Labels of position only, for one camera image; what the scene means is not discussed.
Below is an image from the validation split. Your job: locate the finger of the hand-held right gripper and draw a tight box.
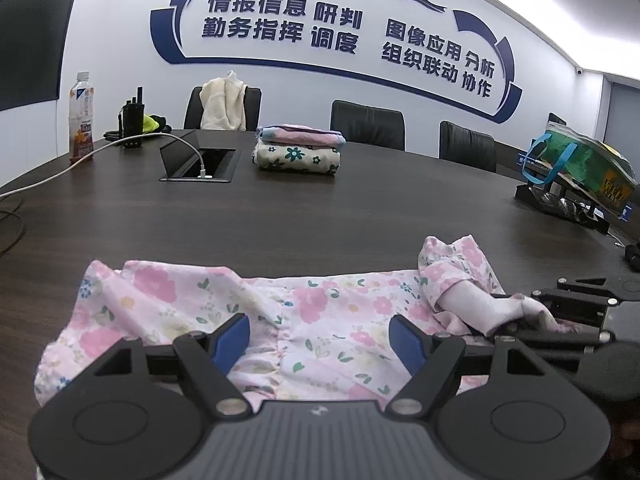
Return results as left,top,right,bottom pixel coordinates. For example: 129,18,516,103
530,276,623,333
492,321,616,363

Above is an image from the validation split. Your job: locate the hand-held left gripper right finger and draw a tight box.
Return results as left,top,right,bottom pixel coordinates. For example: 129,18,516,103
389,314,551,418

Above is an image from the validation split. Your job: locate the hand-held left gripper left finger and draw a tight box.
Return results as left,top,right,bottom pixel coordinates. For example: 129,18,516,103
95,312,253,419

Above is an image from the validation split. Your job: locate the pink floral dress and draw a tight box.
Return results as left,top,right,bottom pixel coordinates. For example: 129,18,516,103
34,234,576,408

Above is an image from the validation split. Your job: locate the black desktop rack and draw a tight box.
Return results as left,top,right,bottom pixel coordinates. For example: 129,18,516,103
515,182,613,233

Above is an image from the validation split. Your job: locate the folded white green-flowered cloth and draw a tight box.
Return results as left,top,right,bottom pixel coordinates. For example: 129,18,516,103
251,141,342,176

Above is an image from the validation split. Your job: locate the black table socket box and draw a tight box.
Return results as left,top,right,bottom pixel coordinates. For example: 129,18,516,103
159,129,238,182

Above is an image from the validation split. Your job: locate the folded pink cloth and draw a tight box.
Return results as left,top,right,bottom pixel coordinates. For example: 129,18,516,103
256,124,347,150

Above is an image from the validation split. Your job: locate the cream garment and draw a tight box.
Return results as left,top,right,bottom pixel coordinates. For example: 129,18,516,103
200,71,247,132

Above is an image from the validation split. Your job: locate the black handheld radio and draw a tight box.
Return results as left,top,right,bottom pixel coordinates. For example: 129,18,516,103
118,85,147,149

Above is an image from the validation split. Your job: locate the orange label drink bottle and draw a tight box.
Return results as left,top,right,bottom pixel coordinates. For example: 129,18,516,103
68,71,96,163

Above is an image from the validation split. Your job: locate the green bag with blue handles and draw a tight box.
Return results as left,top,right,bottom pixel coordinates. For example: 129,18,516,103
522,121,638,211

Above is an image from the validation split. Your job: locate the white charging cable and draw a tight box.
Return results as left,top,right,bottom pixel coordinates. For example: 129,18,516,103
0,134,208,201

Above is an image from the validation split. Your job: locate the thin black cable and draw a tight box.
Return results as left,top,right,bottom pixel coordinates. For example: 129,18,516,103
0,195,26,256

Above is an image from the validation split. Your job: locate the blue wall lettering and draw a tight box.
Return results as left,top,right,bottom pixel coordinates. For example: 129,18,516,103
150,0,523,125

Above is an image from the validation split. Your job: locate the black wall screen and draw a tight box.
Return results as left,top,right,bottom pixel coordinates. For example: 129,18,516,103
0,0,87,113

